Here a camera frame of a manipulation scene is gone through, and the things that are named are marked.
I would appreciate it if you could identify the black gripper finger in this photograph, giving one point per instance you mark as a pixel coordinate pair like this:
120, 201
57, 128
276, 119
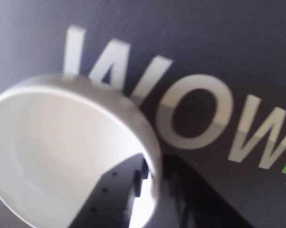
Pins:
109, 202
192, 206

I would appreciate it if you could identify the small white ceramic bowl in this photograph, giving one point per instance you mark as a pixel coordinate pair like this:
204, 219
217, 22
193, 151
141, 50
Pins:
50, 147

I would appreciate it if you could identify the grey mat with WOWROBO print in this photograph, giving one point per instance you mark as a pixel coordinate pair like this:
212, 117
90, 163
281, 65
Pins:
204, 42

